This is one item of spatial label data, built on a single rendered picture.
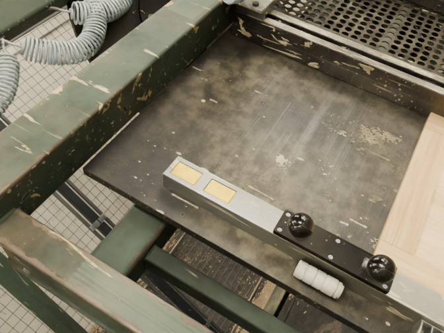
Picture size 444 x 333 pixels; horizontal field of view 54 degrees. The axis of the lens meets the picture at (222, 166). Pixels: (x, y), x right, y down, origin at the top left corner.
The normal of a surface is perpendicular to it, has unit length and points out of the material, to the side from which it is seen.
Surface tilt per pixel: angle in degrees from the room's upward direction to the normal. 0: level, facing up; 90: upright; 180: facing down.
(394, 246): 52
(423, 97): 90
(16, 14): 90
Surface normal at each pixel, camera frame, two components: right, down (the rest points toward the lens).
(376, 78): -0.51, 0.66
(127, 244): 0.08, -0.61
